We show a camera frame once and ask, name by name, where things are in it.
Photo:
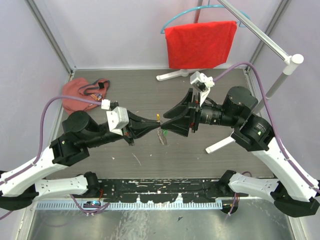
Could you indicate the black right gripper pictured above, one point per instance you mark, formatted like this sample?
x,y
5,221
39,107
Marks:
x,y
180,124

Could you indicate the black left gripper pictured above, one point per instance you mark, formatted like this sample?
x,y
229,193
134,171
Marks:
x,y
140,126

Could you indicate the key with green tag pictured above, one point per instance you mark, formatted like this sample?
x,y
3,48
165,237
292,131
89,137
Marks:
x,y
164,132

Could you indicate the large keyring with yellow grip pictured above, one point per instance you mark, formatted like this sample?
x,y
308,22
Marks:
x,y
161,137

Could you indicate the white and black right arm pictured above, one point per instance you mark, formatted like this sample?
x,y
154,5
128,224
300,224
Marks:
x,y
293,191

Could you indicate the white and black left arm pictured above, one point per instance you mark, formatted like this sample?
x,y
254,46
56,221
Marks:
x,y
20,187

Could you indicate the crumpled dusty red garment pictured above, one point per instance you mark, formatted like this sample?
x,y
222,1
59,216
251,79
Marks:
x,y
81,88

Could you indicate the red cloth on hanger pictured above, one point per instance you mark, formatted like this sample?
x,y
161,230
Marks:
x,y
199,45

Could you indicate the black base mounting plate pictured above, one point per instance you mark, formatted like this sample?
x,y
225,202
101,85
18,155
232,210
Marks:
x,y
161,190

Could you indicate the teal clothes hanger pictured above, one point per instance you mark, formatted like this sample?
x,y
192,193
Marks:
x,y
198,12

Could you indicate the white garment rack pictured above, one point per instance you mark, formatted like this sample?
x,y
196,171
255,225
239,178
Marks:
x,y
291,61

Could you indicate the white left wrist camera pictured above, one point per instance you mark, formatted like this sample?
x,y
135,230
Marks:
x,y
117,116

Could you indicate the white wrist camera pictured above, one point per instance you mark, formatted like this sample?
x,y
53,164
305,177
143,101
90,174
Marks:
x,y
117,116
202,84

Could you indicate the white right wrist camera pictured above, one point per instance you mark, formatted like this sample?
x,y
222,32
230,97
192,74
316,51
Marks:
x,y
202,84

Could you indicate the slotted grey cable duct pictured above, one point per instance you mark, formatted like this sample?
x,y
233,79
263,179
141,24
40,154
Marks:
x,y
177,205

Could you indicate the aluminium frame post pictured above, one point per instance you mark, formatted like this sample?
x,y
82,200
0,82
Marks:
x,y
42,16

